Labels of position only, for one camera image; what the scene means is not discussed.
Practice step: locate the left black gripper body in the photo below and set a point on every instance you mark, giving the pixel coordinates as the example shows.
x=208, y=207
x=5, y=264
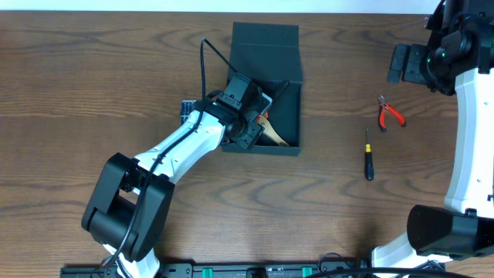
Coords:
x=258, y=126

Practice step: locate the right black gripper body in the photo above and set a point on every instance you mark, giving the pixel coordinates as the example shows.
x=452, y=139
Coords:
x=418, y=68

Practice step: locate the orange scraper wooden handle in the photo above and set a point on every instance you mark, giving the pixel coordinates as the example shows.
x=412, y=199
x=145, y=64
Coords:
x=269, y=131

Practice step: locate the clear blue precision screwdriver case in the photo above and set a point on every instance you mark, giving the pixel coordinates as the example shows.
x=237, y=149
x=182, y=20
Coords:
x=187, y=106

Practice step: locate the black handled claw hammer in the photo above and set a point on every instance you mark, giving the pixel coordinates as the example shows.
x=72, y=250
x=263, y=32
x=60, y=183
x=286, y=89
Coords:
x=278, y=91

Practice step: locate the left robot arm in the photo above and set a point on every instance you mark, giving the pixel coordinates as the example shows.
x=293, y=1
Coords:
x=128, y=208

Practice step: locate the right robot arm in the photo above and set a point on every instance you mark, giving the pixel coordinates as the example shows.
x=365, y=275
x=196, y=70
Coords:
x=457, y=61

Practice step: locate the black open gift box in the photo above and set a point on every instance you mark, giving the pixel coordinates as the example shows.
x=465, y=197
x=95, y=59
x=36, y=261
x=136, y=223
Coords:
x=269, y=54

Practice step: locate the black yellow screwdriver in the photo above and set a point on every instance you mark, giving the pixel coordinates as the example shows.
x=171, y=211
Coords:
x=368, y=160

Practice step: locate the red black handled pliers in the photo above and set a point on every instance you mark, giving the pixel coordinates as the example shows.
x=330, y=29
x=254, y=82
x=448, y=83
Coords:
x=385, y=107

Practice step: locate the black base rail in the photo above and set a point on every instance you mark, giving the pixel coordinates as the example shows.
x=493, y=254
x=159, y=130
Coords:
x=187, y=270

